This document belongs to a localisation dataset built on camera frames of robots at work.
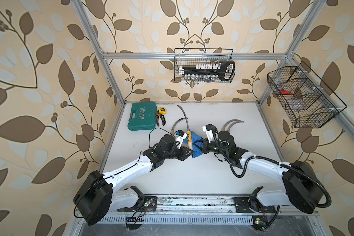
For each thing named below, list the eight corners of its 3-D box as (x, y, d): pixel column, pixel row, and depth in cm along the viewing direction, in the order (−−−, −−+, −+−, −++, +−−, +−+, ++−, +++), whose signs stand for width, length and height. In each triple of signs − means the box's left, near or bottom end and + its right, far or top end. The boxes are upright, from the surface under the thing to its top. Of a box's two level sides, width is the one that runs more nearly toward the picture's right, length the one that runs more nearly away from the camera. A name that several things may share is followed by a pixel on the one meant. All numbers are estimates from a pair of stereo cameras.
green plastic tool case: (126, 130, 104) (124, 127, 101) (133, 105, 120) (132, 102, 117) (155, 130, 104) (154, 127, 101) (158, 105, 120) (158, 102, 117)
